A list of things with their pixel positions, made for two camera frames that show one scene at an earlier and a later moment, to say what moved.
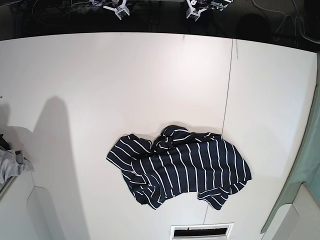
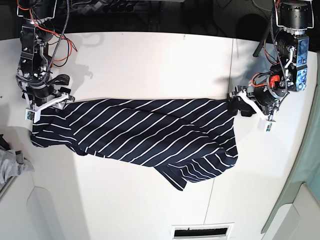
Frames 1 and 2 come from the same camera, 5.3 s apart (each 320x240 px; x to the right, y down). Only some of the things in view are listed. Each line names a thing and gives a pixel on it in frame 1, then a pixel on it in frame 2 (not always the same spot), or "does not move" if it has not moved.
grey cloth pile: x=12 y=165 does not move
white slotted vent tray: x=219 y=231 does not move
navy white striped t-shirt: x=179 y=161 to x=187 y=140
